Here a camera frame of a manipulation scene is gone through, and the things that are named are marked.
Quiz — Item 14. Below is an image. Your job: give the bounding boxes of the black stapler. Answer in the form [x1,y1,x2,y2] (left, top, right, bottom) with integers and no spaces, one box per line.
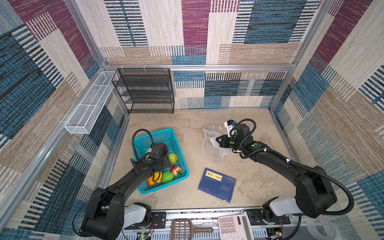
[80,225,119,239]

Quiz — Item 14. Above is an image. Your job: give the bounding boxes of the yellow pepper toy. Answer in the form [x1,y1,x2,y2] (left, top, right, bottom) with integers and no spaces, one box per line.
[153,172,163,184]

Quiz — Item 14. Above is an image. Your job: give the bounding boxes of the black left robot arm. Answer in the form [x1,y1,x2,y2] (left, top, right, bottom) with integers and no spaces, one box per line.
[78,144,171,240]

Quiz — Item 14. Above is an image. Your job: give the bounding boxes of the clear tape roll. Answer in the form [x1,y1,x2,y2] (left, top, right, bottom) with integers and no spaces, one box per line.
[306,217,337,240]

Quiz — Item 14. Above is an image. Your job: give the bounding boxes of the white wire mesh tray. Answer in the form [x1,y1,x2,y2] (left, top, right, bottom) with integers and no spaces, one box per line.
[65,71,115,135]

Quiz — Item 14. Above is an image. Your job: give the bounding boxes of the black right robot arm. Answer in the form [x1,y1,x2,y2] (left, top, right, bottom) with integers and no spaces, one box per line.
[216,119,355,222]

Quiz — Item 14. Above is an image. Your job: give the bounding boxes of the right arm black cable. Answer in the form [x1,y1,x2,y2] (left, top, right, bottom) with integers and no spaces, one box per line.
[233,118,355,216]

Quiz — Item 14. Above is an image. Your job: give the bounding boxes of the pink calculator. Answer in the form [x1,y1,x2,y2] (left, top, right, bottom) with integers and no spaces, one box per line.
[218,214,254,240]

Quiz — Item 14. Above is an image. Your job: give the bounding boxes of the blue booklet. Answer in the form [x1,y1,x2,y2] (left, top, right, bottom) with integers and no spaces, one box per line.
[198,168,237,203]

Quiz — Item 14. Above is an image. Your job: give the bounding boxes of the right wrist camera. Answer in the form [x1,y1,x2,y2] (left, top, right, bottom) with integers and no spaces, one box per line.
[224,120,237,137]

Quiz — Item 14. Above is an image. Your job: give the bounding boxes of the clear zip top bag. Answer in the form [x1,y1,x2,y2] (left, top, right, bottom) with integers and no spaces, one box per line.
[202,124,229,163]

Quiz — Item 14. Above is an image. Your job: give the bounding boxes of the brown slotted spatula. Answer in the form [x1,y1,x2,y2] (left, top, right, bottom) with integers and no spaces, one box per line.
[170,219,214,240]

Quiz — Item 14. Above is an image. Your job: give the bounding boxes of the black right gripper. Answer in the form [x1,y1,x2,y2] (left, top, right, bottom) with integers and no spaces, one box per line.
[215,134,244,150]

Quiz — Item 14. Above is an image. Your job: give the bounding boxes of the black wire shelf rack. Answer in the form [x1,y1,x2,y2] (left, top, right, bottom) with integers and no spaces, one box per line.
[112,68,175,114]

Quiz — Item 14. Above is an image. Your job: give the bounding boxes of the green apple toy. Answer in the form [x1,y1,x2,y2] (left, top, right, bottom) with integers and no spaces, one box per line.
[162,171,175,184]

